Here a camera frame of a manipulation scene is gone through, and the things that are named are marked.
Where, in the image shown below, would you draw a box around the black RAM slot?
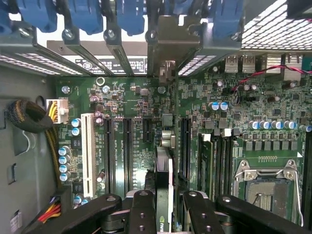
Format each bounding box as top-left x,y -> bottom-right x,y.
214,129 -> 224,200
301,136 -> 312,230
223,128 -> 235,195

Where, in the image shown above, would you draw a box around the long black expansion slot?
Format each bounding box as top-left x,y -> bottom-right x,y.
123,118 -> 135,195
103,118 -> 116,195
180,117 -> 193,182

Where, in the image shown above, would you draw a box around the CPU socket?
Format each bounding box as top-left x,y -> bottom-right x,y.
233,158 -> 302,226

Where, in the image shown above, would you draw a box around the white expansion slot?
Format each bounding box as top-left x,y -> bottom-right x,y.
80,113 -> 98,199

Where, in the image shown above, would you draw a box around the short black expansion slot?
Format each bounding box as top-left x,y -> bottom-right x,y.
142,118 -> 154,144

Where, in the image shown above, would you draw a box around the silver locking lever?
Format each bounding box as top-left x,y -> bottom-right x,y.
293,168 -> 305,226

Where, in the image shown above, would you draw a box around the green motherboard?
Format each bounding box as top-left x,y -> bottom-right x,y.
55,55 -> 312,234

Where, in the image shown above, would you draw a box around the black open PC case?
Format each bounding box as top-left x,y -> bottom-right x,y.
0,0 -> 312,234

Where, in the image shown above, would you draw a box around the white power connector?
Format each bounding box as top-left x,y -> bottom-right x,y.
45,97 -> 70,125

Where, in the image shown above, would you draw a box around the silver port housing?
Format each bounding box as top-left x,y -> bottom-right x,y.
224,55 -> 238,73
284,54 -> 303,81
262,54 -> 283,74
241,55 -> 256,73

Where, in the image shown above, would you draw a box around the metal slot cover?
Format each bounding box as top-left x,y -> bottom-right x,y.
103,28 -> 135,75
62,26 -> 115,76

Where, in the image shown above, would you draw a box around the blue slot clip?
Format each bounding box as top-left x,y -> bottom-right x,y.
115,0 -> 144,37
208,0 -> 245,43
163,0 -> 196,17
66,0 -> 104,35
16,0 -> 59,33
0,0 -> 13,35

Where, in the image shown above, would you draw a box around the red and yellow wires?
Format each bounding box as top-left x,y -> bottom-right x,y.
38,196 -> 62,224

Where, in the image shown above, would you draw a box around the yellow and black wires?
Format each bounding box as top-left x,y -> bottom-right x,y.
45,128 -> 63,190

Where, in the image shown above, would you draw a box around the black braided wire sleeve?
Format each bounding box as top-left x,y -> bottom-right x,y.
5,99 -> 54,134

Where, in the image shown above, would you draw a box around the red and black twisted wire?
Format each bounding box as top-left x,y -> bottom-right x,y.
230,64 -> 312,93

